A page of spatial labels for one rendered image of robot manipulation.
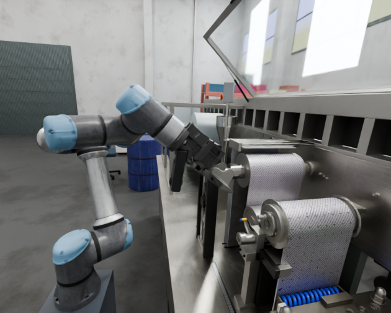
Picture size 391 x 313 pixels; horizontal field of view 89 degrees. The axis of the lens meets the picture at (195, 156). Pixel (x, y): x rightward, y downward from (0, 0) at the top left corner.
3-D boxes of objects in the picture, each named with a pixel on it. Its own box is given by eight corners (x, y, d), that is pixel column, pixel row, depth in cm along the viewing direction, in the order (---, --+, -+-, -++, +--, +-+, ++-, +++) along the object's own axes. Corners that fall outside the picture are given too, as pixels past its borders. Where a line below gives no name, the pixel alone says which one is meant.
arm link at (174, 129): (152, 140, 45) (152, 135, 53) (168, 153, 47) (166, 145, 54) (174, 115, 45) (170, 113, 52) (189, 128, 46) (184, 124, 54)
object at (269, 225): (261, 233, 65) (259, 209, 66) (267, 233, 66) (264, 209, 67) (275, 239, 58) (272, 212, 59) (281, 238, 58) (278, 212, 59)
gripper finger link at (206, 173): (224, 185, 50) (198, 163, 48) (220, 189, 50) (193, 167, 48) (220, 179, 55) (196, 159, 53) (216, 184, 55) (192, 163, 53)
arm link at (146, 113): (126, 95, 51) (140, 74, 44) (161, 123, 54) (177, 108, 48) (108, 113, 46) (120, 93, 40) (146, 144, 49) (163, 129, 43)
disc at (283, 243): (257, 230, 71) (262, 191, 68) (259, 230, 71) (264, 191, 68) (284, 260, 57) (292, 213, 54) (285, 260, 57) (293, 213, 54)
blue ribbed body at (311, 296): (277, 302, 63) (278, 293, 62) (334, 291, 67) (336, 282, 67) (284, 313, 60) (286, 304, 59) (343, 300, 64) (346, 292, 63)
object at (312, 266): (274, 297, 63) (283, 247, 58) (336, 285, 68) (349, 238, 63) (275, 299, 63) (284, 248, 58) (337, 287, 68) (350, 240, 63)
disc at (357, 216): (316, 223, 77) (324, 187, 73) (318, 223, 77) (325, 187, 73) (354, 250, 63) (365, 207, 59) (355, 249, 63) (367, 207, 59)
